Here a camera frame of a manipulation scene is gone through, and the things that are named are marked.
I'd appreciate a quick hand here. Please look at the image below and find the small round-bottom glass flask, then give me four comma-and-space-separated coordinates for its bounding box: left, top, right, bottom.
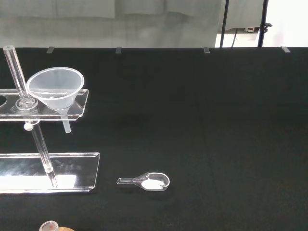
38, 220, 60, 231

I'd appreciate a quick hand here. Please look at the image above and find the black bench cloth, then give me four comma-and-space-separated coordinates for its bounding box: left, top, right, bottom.
0, 47, 308, 231

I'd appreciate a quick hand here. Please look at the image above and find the clear funnel stand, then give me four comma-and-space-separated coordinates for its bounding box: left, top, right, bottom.
0, 45, 101, 194

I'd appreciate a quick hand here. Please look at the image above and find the black tripod leg with clamp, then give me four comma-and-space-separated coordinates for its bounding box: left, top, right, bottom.
258, 0, 273, 48

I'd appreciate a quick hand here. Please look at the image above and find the glass weighing funnel with powder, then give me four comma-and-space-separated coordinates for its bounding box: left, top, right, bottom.
116, 171, 170, 192

